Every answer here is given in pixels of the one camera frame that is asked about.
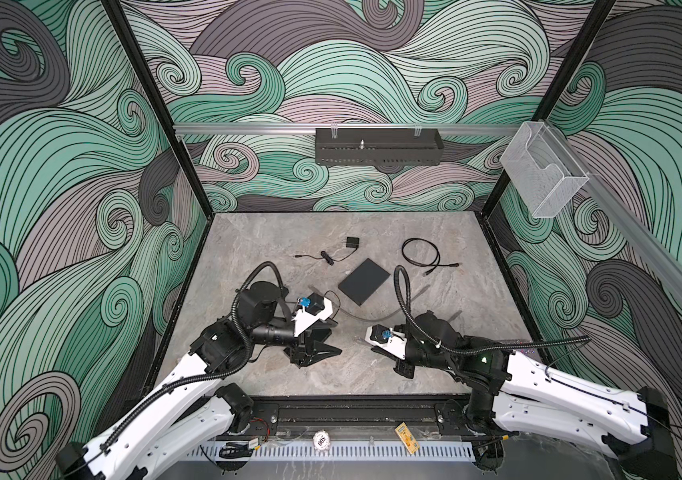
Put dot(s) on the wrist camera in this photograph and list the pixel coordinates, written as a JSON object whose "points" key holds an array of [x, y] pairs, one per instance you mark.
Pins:
{"points": [[386, 341], [311, 309]]}

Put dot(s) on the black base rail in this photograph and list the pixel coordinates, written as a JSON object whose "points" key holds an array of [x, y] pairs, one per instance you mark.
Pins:
{"points": [[444, 414]]}

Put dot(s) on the yellow tag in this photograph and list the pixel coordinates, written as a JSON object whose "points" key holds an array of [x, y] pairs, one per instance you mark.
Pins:
{"points": [[407, 438]]}

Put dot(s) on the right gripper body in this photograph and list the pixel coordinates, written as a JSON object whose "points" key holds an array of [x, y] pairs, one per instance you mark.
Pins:
{"points": [[418, 355]]}

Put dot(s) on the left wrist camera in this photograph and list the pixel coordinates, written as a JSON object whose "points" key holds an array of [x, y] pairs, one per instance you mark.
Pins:
{"points": [[311, 309]]}

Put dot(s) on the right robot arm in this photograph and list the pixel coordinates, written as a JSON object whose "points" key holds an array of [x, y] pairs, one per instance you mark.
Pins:
{"points": [[514, 393]]}

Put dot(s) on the clear acrylic wall holder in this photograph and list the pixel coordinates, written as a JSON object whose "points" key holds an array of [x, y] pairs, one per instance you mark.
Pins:
{"points": [[543, 168]]}

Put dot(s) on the black wall tray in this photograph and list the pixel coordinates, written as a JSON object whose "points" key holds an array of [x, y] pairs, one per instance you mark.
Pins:
{"points": [[387, 147]]}

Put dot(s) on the white slotted cable duct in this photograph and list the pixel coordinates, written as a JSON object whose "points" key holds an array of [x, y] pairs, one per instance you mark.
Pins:
{"points": [[381, 451]]}

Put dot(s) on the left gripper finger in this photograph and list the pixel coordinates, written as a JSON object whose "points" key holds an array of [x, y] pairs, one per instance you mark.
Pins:
{"points": [[322, 328], [319, 351]]}

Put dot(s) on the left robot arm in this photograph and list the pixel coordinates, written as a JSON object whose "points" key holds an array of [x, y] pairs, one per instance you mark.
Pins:
{"points": [[196, 401]]}

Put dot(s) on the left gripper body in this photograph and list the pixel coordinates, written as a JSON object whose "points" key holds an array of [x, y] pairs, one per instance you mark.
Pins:
{"points": [[298, 349]]}

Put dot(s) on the ribbed black network switch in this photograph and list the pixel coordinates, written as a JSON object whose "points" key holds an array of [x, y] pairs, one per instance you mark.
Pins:
{"points": [[301, 363]]}

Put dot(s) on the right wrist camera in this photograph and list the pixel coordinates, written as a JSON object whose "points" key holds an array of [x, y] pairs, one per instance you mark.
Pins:
{"points": [[386, 341]]}

